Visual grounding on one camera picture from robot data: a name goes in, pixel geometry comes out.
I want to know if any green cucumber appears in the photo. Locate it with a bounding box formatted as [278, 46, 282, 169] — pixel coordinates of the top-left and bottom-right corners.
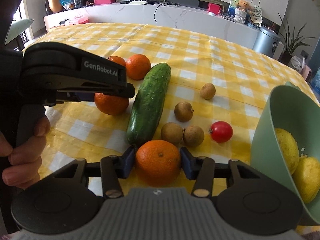
[126, 63, 171, 148]

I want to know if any red cherry tomato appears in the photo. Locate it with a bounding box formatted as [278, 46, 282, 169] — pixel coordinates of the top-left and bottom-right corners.
[209, 121, 233, 143]

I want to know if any magenta box on cabinet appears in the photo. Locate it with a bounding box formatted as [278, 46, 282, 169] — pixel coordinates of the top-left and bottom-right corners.
[94, 0, 116, 5]

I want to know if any teddy bear toy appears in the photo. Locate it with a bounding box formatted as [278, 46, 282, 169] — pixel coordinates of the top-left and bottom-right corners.
[234, 0, 250, 24]

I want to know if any small yellow pear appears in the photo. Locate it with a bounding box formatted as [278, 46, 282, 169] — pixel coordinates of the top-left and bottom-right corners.
[292, 157, 319, 204]

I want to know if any brown longan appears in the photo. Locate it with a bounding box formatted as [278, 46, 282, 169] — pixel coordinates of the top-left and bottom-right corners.
[200, 83, 216, 100]
[183, 126, 204, 147]
[161, 122, 183, 144]
[174, 101, 194, 122]

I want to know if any green colander bowl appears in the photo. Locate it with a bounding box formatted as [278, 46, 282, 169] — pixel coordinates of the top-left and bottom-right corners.
[250, 82, 319, 226]

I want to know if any white marble tv cabinet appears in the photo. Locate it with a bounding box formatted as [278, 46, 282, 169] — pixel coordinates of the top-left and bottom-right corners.
[43, 3, 261, 49]

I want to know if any tall potted plant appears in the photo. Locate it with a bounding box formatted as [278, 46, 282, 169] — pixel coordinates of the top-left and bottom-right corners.
[278, 14, 316, 65]

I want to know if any yellow checkered tablecloth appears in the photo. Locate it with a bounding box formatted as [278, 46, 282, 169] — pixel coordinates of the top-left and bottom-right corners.
[39, 23, 314, 178]

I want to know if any pink storage box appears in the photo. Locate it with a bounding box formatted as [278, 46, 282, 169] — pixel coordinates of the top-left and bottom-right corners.
[65, 15, 89, 26]

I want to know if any golden vase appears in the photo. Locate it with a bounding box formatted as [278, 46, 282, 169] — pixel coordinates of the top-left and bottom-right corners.
[48, 0, 63, 13]

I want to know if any grey metal trash bin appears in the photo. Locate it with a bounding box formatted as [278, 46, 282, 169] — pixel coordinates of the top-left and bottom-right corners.
[253, 26, 280, 57]

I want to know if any orange tangerine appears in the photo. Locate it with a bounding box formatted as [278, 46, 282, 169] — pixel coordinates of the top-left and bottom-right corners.
[126, 54, 151, 80]
[135, 140, 181, 187]
[94, 93, 130, 116]
[107, 56, 126, 67]

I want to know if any left hand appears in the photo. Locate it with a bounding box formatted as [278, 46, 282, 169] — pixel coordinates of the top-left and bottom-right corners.
[1, 116, 50, 189]

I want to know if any red box on cabinet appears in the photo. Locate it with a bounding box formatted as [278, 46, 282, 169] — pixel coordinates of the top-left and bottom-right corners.
[207, 3, 221, 15]

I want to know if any large yellow-green pear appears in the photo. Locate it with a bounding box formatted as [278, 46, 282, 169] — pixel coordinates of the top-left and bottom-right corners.
[274, 128, 299, 175]

